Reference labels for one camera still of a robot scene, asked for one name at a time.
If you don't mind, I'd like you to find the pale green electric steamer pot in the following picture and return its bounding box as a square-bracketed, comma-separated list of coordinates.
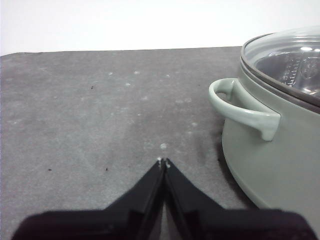
[208, 37, 320, 211]

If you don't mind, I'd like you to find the glass lid with round knob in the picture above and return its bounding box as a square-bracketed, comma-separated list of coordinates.
[240, 24, 320, 114]

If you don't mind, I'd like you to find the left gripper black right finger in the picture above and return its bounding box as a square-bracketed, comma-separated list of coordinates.
[164, 157, 319, 240]

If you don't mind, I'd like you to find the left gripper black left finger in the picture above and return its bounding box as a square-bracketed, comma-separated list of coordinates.
[11, 158, 166, 240]

